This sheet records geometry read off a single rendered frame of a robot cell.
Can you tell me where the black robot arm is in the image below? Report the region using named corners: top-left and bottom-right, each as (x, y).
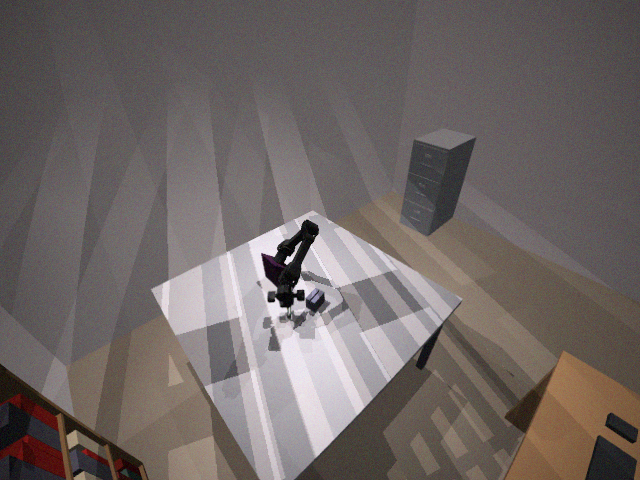
top-left (272, 219), bottom-right (319, 309)

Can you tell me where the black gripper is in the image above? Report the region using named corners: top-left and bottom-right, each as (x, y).
top-left (267, 287), bottom-right (305, 303)

